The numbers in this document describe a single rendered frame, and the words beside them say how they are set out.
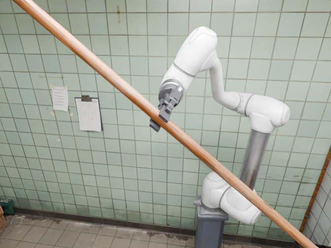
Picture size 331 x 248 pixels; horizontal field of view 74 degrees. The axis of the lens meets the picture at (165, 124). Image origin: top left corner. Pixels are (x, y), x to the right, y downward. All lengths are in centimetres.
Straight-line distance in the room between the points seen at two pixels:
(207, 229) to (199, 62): 123
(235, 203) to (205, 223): 34
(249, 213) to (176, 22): 135
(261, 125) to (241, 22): 82
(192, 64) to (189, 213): 196
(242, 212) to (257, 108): 61
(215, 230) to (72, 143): 153
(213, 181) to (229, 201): 15
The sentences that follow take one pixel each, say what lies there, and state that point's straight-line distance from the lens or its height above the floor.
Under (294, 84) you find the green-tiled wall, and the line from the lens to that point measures 194.
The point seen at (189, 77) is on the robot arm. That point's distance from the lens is 84.
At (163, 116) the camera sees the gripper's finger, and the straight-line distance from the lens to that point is 56.
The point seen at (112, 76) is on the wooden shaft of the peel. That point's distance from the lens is 58.
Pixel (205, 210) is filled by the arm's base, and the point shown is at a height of 102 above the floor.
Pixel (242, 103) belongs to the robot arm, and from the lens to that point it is 127.
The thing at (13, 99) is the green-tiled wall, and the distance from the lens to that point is 254.
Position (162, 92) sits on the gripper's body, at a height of 198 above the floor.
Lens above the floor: 219
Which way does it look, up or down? 25 degrees down
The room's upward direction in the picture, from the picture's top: straight up
